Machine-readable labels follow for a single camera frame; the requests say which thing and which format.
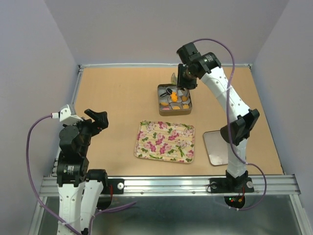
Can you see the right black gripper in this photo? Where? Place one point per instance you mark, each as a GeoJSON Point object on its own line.
{"type": "Point", "coordinates": [188, 85]}

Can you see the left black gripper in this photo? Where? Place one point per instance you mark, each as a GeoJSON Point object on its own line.
{"type": "Point", "coordinates": [100, 122]}

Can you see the metal tongs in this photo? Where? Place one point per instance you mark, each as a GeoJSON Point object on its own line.
{"type": "Point", "coordinates": [180, 91]}

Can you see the green sandwich cookie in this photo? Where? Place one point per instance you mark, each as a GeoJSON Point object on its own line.
{"type": "Point", "coordinates": [173, 79]}

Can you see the orange flower cookie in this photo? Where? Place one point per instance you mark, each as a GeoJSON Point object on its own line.
{"type": "Point", "coordinates": [185, 106]}
{"type": "Point", "coordinates": [184, 98]}

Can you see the orange fish cookie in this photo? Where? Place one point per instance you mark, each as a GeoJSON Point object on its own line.
{"type": "Point", "coordinates": [174, 97]}

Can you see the brown cookie tin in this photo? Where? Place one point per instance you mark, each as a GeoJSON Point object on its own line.
{"type": "Point", "coordinates": [162, 89]}

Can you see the brown tin lid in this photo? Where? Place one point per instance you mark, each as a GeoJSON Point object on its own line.
{"type": "Point", "coordinates": [216, 148]}

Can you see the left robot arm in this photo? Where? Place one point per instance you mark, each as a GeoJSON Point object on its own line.
{"type": "Point", "coordinates": [78, 186]}

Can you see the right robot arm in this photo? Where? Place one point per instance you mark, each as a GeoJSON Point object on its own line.
{"type": "Point", "coordinates": [240, 117]}

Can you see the floral serving tray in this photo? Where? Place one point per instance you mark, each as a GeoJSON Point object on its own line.
{"type": "Point", "coordinates": [165, 141]}

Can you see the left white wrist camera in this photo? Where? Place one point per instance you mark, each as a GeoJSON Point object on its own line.
{"type": "Point", "coordinates": [67, 115]}

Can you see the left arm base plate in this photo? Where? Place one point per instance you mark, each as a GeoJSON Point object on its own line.
{"type": "Point", "coordinates": [116, 185]}

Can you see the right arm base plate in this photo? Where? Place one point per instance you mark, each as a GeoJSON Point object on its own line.
{"type": "Point", "coordinates": [225, 185]}

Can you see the aluminium front rail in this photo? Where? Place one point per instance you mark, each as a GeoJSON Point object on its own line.
{"type": "Point", "coordinates": [192, 186]}

